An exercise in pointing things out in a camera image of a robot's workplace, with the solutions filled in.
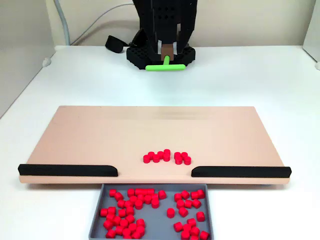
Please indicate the green T-shaped pusher tool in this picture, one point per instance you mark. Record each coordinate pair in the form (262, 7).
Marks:
(165, 67)

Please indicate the red cylindrical granule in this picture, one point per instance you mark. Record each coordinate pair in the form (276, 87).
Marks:
(140, 230)
(180, 204)
(151, 154)
(156, 158)
(160, 154)
(185, 194)
(184, 155)
(196, 203)
(140, 222)
(126, 231)
(119, 230)
(191, 222)
(130, 219)
(146, 158)
(200, 193)
(136, 235)
(166, 152)
(127, 237)
(132, 227)
(139, 191)
(110, 216)
(121, 203)
(148, 199)
(166, 157)
(155, 203)
(118, 196)
(178, 160)
(130, 192)
(188, 203)
(140, 198)
(183, 212)
(178, 226)
(116, 220)
(170, 212)
(194, 231)
(133, 199)
(112, 192)
(129, 204)
(124, 223)
(129, 210)
(155, 197)
(122, 212)
(200, 216)
(162, 194)
(177, 155)
(111, 210)
(187, 160)
(110, 233)
(104, 212)
(204, 235)
(186, 228)
(148, 191)
(194, 195)
(138, 204)
(108, 224)
(185, 235)
(177, 197)

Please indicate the black table clamp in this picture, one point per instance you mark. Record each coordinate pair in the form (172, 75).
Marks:
(113, 44)

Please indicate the pink flat board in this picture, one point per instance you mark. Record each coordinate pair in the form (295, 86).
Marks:
(100, 135)

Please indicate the grey shallow tray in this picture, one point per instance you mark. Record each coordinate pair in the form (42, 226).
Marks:
(157, 220)

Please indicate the black grid base plate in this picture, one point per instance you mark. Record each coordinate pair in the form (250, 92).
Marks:
(136, 56)

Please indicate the small white bracket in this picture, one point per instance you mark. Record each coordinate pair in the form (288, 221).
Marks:
(46, 62)
(318, 65)

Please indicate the black foam rail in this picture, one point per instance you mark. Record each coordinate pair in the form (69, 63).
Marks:
(62, 170)
(237, 172)

